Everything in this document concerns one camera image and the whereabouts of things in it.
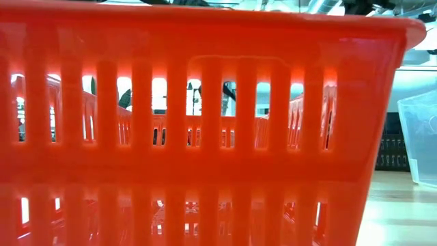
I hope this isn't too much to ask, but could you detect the red slotted plastic basket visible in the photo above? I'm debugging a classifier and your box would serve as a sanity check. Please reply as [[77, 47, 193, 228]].
[[0, 0, 427, 246]]

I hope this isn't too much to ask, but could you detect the clear plastic container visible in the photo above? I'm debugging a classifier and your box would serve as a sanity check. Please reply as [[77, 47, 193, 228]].
[[397, 89, 437, 188]]

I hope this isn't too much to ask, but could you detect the silver ventilation duct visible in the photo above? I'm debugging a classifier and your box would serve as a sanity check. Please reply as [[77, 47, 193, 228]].
[[307, 0, 344, 14]]

